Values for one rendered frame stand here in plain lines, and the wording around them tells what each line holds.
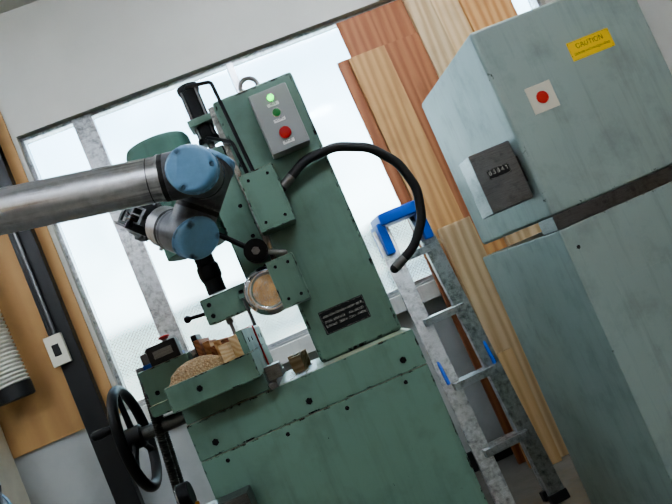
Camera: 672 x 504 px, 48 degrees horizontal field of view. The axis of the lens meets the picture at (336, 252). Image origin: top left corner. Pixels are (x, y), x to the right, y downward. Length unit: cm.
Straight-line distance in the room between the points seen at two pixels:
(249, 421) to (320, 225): 51
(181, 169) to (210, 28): 229
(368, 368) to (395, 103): 185
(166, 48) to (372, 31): 94
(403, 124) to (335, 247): 157
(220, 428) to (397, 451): 41
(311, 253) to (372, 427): 45
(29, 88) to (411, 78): 170
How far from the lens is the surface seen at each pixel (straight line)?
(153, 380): 199
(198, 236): 152
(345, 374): 179
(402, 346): 180
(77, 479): 350
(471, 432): 273
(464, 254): 319
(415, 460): 183
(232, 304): 198
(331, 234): 191
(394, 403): 181
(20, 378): 335
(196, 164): 139
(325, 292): 190
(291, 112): 190
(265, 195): 184
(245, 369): 173
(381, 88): 345
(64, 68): 367
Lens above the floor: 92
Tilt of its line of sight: 4 degrees up
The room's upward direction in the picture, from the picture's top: 23 degrees counter-clockwise
